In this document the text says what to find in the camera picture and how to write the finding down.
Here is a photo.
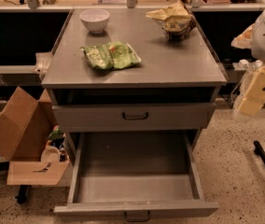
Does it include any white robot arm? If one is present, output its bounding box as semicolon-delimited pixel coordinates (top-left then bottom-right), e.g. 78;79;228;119
231;9;265;120

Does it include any grey drawer cabinet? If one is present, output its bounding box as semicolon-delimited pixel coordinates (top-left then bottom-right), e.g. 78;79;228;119
42;8;227;144

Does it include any white bowl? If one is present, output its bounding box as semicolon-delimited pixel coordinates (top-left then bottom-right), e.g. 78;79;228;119
79;9;110;34

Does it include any green packet in box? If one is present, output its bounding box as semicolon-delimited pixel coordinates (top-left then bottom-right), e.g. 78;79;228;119
48;125;63;140

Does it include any grey drawer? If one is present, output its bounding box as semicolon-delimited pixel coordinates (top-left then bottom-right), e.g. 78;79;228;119
54;131;219;222
52;103;216;133

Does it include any grey top drawer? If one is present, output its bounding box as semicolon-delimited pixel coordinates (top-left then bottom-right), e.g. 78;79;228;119
52;103;216;133

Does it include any white cup in box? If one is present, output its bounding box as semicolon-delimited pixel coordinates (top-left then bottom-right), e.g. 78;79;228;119
40;147;60;162

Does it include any yellow brown chip bag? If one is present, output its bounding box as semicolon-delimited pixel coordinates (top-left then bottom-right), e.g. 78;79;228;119
146;0;196;41

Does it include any open cardboard box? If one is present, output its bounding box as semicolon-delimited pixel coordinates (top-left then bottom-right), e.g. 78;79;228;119
0;88;72;187

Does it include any green chip bag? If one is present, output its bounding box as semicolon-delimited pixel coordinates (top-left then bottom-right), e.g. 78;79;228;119
80;41;141;70

